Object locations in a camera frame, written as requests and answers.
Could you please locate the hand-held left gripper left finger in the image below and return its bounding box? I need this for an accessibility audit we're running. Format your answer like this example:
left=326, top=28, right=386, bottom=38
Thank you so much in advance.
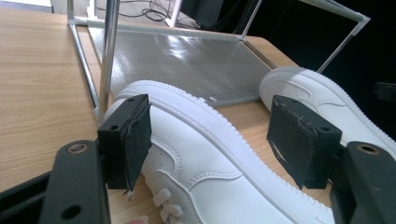
left=97, top=93, right=153, bottom=192

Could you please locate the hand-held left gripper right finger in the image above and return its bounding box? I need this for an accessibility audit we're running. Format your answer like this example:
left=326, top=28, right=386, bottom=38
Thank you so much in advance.
left=266, top=94, right=344, bottom=190

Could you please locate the white sneaker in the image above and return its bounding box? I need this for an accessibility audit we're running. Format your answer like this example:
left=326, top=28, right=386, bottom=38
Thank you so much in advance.
left=104, top=79, right=336, bottom=224
left=259, top=65, right=396, bottom=162

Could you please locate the silver metal shoe rack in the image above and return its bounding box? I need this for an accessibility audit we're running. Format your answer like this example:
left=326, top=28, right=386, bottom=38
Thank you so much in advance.
left=66, top=0, right=372, bottom=125

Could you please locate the dark box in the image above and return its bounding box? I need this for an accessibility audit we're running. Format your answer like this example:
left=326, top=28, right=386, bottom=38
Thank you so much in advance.
left=373, top=81, right=396, bottom=103

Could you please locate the white stand leg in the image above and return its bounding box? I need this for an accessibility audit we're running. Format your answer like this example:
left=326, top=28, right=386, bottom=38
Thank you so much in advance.
left=163, top=0, right=185, bottom=28

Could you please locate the black cable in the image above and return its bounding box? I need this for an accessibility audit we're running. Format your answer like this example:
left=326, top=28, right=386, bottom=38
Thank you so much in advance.
left=95, top=0, right=172, bottom=22

